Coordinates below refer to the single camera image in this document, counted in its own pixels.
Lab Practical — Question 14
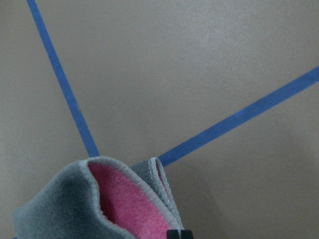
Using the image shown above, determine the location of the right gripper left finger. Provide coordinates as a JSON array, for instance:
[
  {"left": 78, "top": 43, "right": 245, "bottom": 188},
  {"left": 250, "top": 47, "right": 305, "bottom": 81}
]
[{"left": 166, "top": 230, "right": 180, "bottom": 239}]

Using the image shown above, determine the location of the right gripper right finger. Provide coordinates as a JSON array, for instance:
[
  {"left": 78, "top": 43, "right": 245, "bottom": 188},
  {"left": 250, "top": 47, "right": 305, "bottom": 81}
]
[{"left": 180, "top": 230, "right": 193, "bottom": 239}]

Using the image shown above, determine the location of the pink and grey towel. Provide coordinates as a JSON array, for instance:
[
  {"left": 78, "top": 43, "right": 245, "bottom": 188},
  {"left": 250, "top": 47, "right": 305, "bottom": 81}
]
[{"left": 13, "top": 157, "right": 184, "bottom": 239}]

